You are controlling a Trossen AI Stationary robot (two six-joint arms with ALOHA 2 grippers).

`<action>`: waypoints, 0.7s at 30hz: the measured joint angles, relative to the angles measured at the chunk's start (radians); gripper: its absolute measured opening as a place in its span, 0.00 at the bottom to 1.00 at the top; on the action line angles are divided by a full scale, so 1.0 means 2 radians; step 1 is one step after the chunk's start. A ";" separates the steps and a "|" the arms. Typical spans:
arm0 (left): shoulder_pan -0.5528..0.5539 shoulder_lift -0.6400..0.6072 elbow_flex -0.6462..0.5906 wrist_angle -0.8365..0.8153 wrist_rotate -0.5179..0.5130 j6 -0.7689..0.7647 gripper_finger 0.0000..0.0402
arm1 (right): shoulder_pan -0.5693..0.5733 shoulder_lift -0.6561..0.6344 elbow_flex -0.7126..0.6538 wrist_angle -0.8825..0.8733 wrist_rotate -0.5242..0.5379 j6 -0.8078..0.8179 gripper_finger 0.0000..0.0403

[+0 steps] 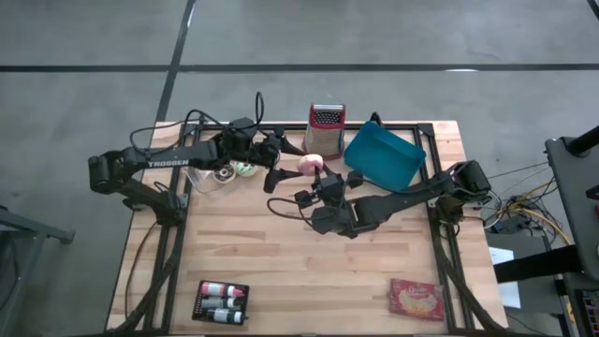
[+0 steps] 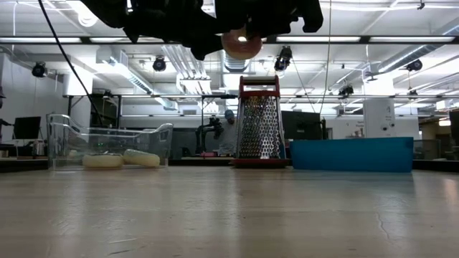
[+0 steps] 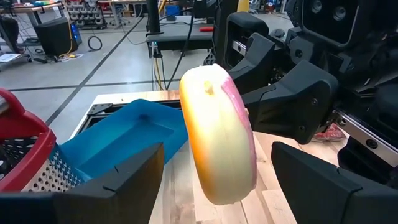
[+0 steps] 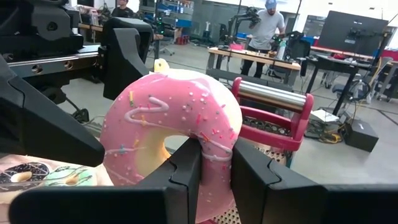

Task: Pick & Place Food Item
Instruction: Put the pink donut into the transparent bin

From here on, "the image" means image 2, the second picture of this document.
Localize chocolate frosted donut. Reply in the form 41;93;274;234
82;153;125;169

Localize green frosted donut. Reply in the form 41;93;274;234
123;148;161;168

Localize ceiling air duct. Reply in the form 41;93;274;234
222;59;252;72

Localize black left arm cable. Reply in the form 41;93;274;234
37;0;105;127

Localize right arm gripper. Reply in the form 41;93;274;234
214;0;323;37

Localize clear plastic container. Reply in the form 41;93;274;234
45;113;174;169

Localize black table frame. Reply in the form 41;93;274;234
0;157;459;173

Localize teal plastic bin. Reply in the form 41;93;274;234
289;137;415;173

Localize black background monitor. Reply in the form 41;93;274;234
13;116;42;140

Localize person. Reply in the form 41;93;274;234
218;109;238;156

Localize red steel box grater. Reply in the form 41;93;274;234
232;75;290;169

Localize black background screen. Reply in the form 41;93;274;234
281;110;327;140

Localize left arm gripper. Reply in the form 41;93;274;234
127;0;230;61

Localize pink frosted donut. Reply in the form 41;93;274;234
220;27;263;61

